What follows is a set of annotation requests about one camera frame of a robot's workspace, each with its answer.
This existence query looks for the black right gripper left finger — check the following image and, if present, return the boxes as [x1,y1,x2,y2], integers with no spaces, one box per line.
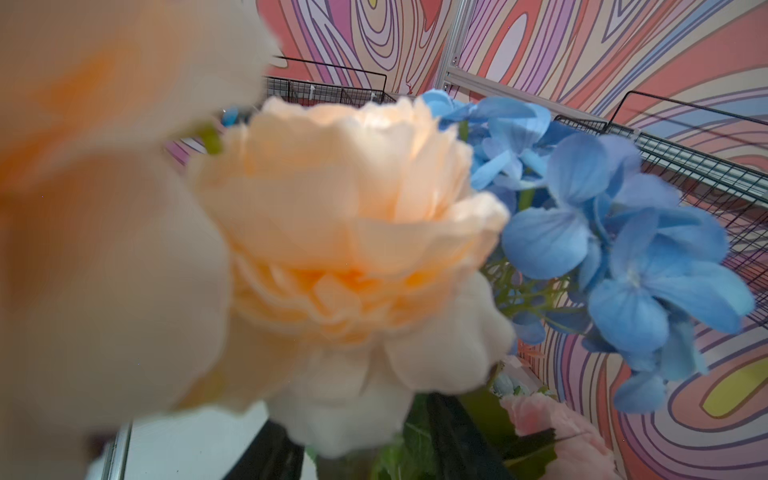
[223,420,304,480]

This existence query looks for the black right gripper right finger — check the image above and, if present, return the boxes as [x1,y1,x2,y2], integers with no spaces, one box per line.
[426,393,514,480]

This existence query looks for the pink peony flower stem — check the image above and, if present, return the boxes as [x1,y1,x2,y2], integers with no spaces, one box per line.
[501,393,620,479]

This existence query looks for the cream peach rose bunch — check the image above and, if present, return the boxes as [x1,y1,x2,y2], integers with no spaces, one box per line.
[1,1,515,479]

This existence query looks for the blue hydrangea flower stem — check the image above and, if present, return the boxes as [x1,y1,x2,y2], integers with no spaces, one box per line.
[422,90,756,414]

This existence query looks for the black wire basket left wall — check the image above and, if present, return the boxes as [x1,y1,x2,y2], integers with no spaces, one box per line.
[265,56,396,107]

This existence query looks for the black wire basket wall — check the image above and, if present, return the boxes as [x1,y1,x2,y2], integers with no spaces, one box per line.
[554,90,767,328]
[265,56,396,107]

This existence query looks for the black wire basket back wall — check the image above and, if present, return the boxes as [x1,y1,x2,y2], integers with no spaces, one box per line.
[554,90,767,328]

